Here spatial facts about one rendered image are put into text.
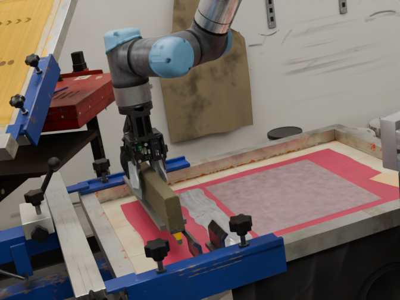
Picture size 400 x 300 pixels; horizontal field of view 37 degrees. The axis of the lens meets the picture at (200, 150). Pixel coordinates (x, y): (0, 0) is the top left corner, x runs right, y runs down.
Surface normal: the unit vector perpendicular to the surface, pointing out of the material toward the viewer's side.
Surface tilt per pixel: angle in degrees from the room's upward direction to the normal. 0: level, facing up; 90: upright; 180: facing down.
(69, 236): 0
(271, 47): 90
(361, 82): 90
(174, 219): 90
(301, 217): 0
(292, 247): 90
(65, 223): 0
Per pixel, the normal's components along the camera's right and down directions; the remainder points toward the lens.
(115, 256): -0.15, -0.94
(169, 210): 0.33, 0.24
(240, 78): -0.18, 0.27
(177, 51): 0.74, 0.10
